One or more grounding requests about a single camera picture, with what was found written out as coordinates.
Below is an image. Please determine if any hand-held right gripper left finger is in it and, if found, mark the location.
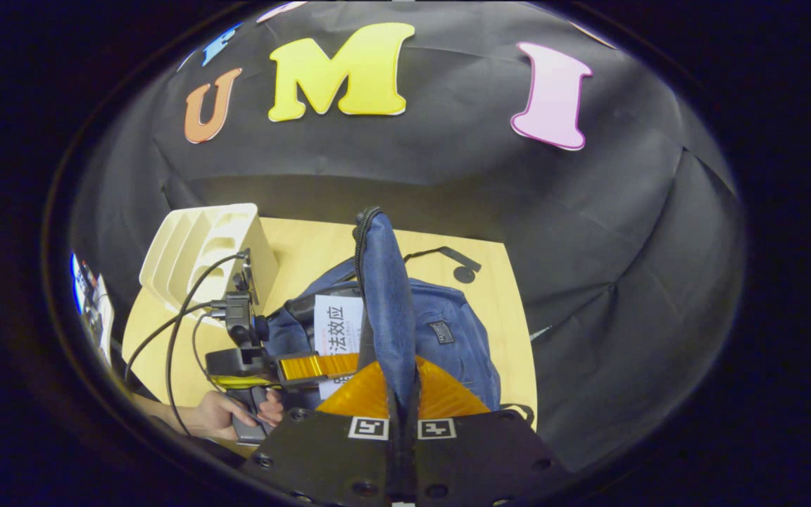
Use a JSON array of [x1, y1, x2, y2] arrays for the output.
[[240, 361, 403, 507]]

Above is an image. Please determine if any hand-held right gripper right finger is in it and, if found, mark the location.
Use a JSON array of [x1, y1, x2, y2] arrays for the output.
[[405, 356, 568, 507]]

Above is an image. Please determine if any white book with large print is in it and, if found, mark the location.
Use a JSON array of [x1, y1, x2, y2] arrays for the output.
[[314, 294, 365, 401]]

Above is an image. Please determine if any blue schoolbag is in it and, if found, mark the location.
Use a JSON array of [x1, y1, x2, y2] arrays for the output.
[[263, 206, 536, 430]]

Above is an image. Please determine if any white bookshelf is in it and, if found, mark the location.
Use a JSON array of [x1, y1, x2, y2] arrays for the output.
[[139, 203, 279, 321]]

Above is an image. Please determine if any white cluttered table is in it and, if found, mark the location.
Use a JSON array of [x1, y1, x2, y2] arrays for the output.
[[70, 253, 116, 367]]

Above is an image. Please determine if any black backdrop cloth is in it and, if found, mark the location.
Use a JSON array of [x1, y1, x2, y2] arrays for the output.
[[68, 0, 748, 472]]

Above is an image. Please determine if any black cable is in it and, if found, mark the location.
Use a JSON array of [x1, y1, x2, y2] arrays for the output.
[[165, 252, 248, 434], [122, 301, 230, 384]]

